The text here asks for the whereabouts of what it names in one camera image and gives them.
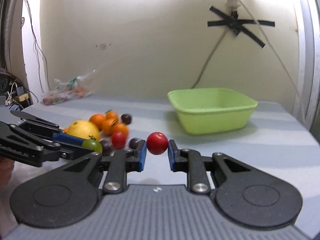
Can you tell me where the large yellow citrus fruit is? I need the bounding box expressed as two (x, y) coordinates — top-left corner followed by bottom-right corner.
(67, 120), (100, 140)

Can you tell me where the orange mandarin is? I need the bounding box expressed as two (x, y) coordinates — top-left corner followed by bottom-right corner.
(89, 113), (106, 129)
(100, 118), (118, 136)

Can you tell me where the red tomato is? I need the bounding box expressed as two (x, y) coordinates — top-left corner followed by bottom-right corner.
(146, 132), (168, 155)
(111, 132), (127, 150)

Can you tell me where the dark purple tomato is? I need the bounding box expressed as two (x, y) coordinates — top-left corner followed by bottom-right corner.
(129, 137), (140, 150)
(100, 140), (113, 157)
(121, 113), (132, 125)

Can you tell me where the plastic bag of fruit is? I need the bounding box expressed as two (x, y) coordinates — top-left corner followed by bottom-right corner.
(42, 70), (97, 106)

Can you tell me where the green plastic basin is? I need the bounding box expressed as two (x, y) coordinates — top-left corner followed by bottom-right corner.
(167, 88), (258, 135)

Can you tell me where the black tape cross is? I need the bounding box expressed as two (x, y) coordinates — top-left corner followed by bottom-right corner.
(207, 6), (265, 48)

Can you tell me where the grey cable on wall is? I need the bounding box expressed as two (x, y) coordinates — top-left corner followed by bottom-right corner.
(191, 27), (230, 90)

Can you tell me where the window frame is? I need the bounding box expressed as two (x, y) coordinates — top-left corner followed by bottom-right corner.
(292, 0), (319, 131)

